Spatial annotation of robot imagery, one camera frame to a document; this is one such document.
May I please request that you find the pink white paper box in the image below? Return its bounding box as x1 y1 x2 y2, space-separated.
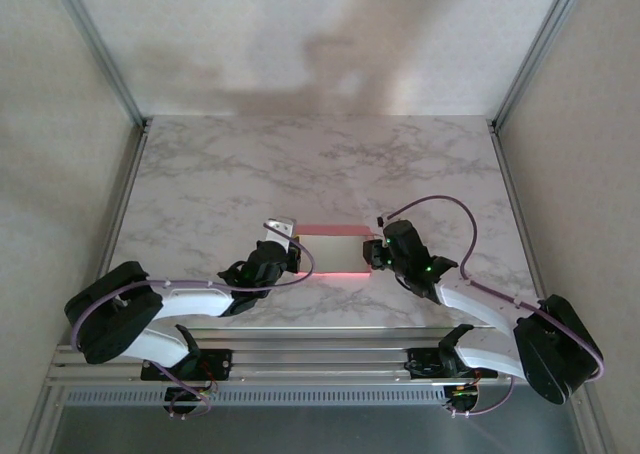
292 222 381 279

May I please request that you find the aluminium frame post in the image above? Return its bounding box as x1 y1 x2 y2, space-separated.
47 0 152 128
492 0 595 128

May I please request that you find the aluminium front frame rail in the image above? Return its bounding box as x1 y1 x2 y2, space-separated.
44 326 594 388

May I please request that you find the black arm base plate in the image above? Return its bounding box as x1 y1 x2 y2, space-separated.
405 346 500 380
140 347 235 381

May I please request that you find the grey metal sheet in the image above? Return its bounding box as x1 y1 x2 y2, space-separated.
49 403 587 454

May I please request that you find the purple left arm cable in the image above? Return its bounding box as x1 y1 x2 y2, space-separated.
72 236 317 420

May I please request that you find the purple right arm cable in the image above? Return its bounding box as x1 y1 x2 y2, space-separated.
384 194 607 418

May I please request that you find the aluminium frame leg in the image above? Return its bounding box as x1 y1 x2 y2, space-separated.
19 383 66 454
569 381 619 454

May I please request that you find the aluminium side rail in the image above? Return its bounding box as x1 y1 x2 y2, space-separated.
79 118 152 333
487 118 560 333

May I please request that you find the grey perforated cable tray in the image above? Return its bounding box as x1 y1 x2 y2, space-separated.
59 384 586 408

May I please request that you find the small control board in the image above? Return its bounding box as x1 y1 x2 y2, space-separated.
442 382 482 418
163 386 214 418

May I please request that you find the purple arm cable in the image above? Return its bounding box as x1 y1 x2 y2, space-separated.
384 194 607 418
72 236 317 420

